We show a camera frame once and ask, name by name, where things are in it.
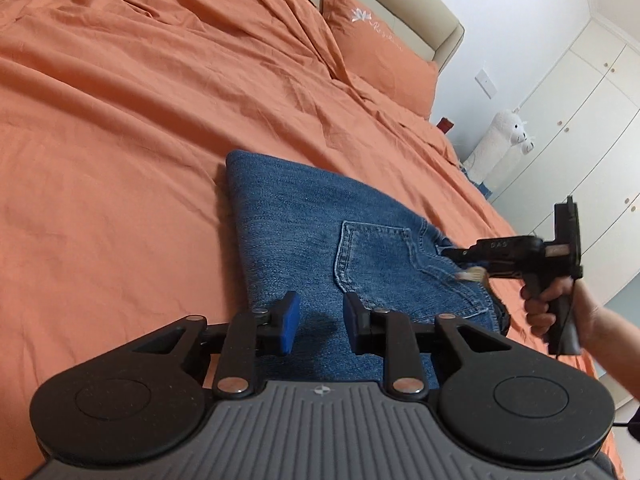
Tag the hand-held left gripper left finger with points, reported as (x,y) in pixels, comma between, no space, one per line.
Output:
(290,322)

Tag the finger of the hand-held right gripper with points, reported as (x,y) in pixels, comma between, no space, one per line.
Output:
(457,254)

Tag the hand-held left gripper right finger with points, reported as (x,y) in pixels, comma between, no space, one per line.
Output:
(353,322)

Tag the blue denim pants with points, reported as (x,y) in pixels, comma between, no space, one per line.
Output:
(320,230)

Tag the person's right forearm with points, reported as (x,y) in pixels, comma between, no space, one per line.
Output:
(615,335)

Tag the person's right hand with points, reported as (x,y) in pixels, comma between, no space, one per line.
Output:
(537,310)

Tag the khaki fabric belt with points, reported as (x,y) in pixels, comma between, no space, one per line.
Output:
(470,275)

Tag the white alpaca plush toy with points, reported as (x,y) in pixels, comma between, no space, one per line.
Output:
(495,145)
(522,152)

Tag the red cup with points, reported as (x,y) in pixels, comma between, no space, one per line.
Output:
(445,125)

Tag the white wardrobe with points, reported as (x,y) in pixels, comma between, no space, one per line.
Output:
(590,135)

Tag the orange embroidered pillow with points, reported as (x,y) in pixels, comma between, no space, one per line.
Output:
(375,45)

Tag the orange duvet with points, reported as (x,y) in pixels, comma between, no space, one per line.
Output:
(125,135)

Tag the beige upholstered headboard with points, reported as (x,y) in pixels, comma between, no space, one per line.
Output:
(400,5)

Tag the white wall switch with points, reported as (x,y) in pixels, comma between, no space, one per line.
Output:
(486,82)

